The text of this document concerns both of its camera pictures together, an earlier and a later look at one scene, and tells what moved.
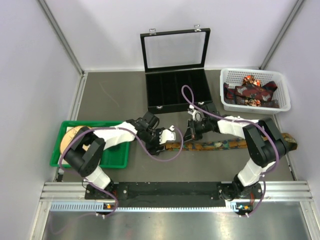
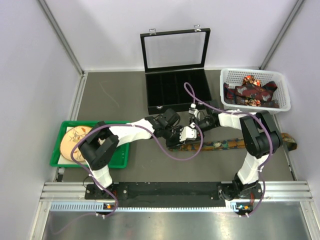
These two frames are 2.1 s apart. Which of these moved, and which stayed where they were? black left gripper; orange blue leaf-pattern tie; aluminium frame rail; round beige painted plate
Moved: black left gripper
Stayed: aluminium frame rail; round beige painted plate; orange blue leaf-pattern tie
